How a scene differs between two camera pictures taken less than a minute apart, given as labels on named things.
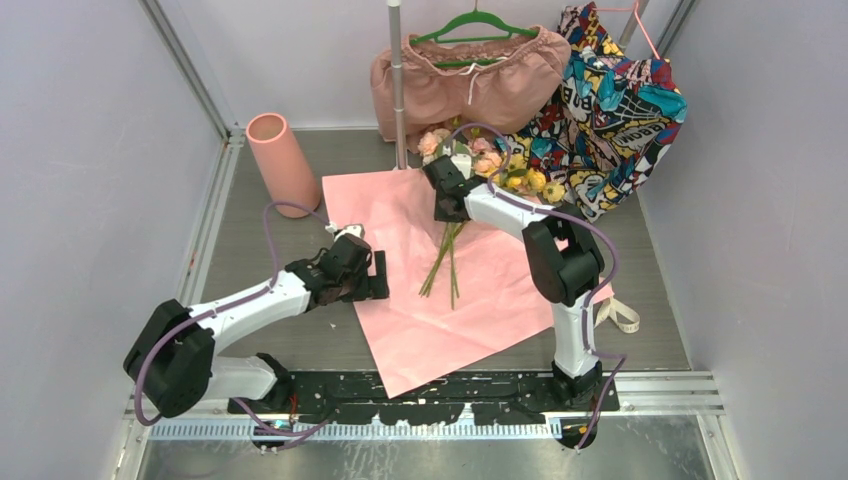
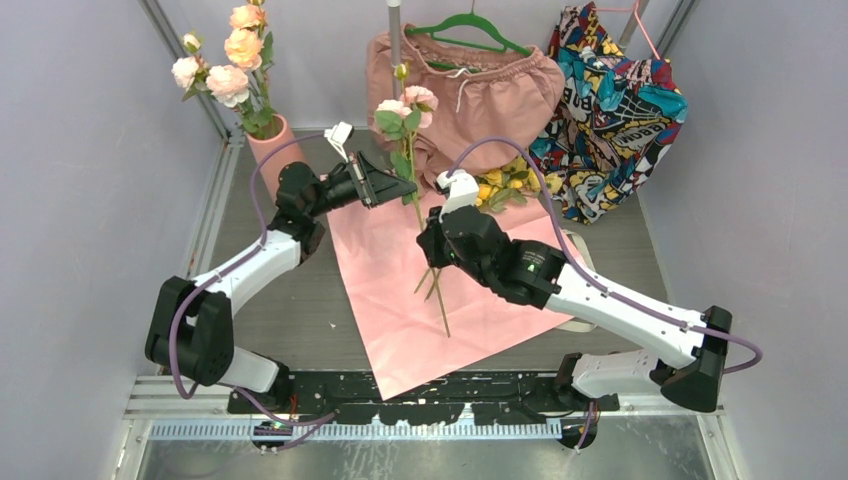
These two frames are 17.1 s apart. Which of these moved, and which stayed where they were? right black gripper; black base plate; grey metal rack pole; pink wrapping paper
Moved: right black gripper
Stayed: black base plate; pink wrapping paper; grey metal rack pole
